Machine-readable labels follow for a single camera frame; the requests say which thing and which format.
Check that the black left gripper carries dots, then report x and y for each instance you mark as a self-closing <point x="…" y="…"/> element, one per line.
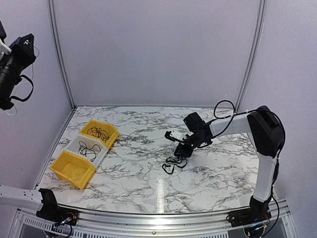
<point x="28" y="53"/>

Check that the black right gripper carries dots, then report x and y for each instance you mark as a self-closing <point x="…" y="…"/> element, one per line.
<point x="186" y="152"/>

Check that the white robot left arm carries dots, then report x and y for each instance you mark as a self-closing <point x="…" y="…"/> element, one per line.
<point x="11" y="196"/>

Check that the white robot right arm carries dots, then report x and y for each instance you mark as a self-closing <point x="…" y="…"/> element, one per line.
<point x="233" y="156"/>

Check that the yellow bin far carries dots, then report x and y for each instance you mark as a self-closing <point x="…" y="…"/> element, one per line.
<point x="104" y="132"/>

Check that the yellow bin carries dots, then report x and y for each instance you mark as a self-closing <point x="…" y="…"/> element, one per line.
<point x="104" y="132"/>
<point x="73" y="169"/>

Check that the white bin middle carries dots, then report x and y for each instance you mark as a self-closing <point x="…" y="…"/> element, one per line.
<point x="90" y="149"/>

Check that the yellow bin near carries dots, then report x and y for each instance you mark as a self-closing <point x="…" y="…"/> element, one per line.
<point x="73" y="169"/>

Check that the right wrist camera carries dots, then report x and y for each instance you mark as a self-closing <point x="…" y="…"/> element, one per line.
<point x="175" y="136"/>

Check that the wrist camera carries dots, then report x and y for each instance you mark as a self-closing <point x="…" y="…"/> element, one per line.
<point x="4" y="48"/>
<point x="175" y="136"/>

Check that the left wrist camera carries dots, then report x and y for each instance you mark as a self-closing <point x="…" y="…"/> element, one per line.
<point x="4" y="48"/>

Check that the left aluminium corner post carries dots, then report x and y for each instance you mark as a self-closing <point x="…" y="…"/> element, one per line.
<point x="59" y="54"/>

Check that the aluminium corner post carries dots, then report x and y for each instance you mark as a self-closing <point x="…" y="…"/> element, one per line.
<point x="59" y="54"/>
<point x="253" y="53"/>

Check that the aluminium front rail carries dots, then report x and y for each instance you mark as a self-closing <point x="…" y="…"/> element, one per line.
<point x="100" y="224"/>

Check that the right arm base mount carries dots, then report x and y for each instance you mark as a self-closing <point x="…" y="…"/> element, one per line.
<point x="257" y="212"/>

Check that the right aluminium corner post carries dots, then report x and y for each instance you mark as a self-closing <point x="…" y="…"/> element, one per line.
<point x="253" y="53"/>

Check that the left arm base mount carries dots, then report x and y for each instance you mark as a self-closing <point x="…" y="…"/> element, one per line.
<point x="51" y="211"/>

